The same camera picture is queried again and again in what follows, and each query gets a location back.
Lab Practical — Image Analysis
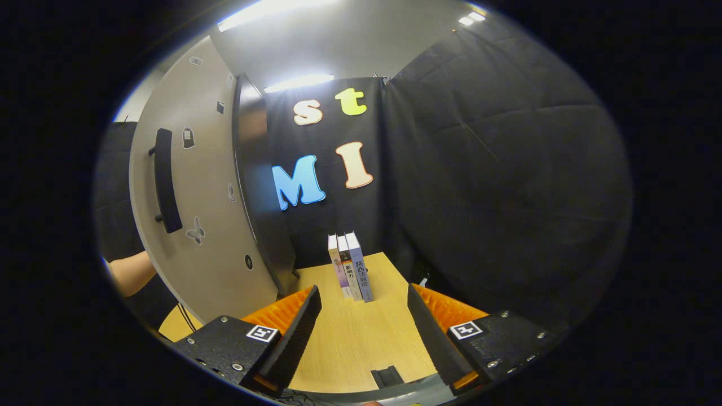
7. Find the white spine book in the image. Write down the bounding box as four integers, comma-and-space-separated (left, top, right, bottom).
337, 235, 363, 301

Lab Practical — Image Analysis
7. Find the light grey cabinet door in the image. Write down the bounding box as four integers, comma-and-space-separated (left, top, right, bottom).
129, 37, 285, 326

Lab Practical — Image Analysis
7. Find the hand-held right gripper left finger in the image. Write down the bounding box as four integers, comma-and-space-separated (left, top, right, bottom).
172, 285, 322, 398

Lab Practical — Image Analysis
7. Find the black backdrop cloth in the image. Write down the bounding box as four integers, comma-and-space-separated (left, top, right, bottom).
93, 25, 632, 339

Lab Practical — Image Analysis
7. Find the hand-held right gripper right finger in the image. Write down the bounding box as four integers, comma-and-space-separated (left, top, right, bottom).
407, 283, 556, 395

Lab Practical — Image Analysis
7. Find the black cabinet door handle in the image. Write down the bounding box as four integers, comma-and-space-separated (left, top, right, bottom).
148, 128, 184, 235

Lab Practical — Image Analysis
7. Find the dark grey cabinet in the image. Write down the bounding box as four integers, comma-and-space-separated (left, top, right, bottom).
232, 73, 301, 297

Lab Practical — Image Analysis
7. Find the black table bracket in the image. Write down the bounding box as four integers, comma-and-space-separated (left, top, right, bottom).
371, 365, 404, 390

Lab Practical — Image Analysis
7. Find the blue grey book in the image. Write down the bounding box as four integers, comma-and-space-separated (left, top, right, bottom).
345, 231, 375, 303

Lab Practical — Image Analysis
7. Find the long ceiling light panel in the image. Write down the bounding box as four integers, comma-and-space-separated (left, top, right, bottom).
217, 0, 339, 33

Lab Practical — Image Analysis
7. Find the small ceiling light panel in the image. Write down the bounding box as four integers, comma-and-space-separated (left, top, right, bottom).
263, 73, 335, 94

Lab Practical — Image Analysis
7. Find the thin black cable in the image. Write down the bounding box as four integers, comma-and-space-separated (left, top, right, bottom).
177, 303, 198, 333

